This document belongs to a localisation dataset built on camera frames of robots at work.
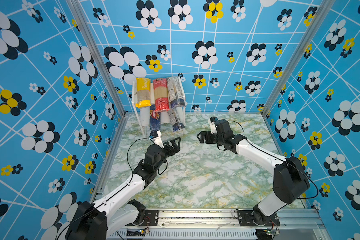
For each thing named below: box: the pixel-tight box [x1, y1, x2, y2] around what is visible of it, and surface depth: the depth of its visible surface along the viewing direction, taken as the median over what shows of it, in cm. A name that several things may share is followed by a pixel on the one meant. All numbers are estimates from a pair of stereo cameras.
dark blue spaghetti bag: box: [149, 104, 161, 131], surface depth 92 cm
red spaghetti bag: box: [153, 78, 170, 113], surface depth 82 cm
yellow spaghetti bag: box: [135, 77, 151, 108], surface depth 82 cm
